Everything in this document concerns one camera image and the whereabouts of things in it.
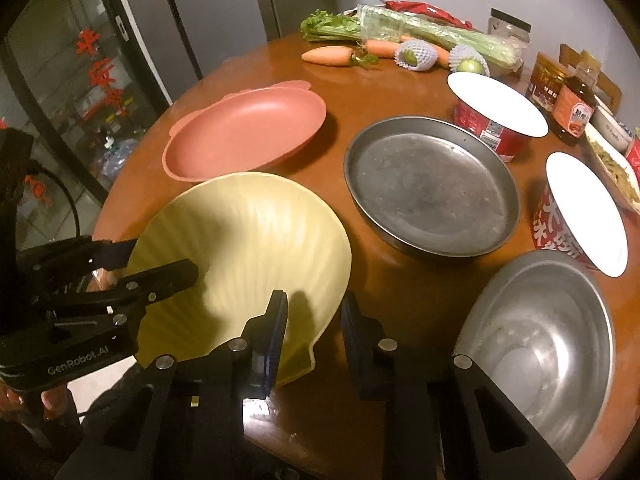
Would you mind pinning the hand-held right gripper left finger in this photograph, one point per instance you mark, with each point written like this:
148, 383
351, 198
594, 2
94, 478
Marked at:
272, 332

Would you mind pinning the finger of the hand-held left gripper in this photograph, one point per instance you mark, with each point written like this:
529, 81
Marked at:
167, 280
112, 255

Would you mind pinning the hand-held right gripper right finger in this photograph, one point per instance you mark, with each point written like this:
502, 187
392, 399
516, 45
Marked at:
351, 342

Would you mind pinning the yellow shell-shaped plate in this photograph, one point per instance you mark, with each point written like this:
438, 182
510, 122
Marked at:
240, 240

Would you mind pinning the steel bowl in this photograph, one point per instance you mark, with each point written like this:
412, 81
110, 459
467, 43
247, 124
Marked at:
540, 350

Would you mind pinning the red instant noodle bowl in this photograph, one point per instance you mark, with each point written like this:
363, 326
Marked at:
495, 102
585, 210

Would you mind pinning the person's left hand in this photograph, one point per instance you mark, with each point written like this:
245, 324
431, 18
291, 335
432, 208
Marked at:
52, 401

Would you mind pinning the pink plate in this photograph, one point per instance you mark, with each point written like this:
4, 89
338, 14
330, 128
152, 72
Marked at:
240, 130

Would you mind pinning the round metal plate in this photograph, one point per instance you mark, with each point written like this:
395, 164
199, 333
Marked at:
430, 185

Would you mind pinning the glass door with red decals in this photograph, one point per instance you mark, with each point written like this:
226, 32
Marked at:
60, 60

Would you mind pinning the grey refrigerator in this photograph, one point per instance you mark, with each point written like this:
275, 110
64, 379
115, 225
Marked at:
225, 10

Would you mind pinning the carrot with green leaves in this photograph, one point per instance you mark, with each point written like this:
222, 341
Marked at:
325, 55

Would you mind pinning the green fruit in foam net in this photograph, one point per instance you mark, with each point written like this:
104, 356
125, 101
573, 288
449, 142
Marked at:
412, 56
467, 60

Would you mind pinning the orange carrot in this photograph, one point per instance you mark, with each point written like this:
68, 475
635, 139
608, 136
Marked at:
441, 55
382, 47

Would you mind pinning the white plate with food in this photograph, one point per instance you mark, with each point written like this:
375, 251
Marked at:
615, 170

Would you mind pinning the celery in plastic bag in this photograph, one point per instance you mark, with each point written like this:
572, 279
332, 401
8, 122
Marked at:
425, 30

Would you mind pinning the dark sauce bottle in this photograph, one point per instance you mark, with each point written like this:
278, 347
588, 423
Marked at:
575, 110

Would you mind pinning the sauce jar with orange label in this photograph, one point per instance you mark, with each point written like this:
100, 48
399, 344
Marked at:
547, 80

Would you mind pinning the white patterned bowl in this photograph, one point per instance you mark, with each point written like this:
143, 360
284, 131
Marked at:
612, 130

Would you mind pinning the red tissue box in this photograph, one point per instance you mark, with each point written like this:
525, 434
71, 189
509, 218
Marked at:
635, 156

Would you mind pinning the red snack packet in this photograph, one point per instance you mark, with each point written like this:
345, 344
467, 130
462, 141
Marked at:
430, 10

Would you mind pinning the glass jar with black lid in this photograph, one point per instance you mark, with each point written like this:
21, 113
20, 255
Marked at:
509, 27

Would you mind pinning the wooden chair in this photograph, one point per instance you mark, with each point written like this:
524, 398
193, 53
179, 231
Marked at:
612, 87

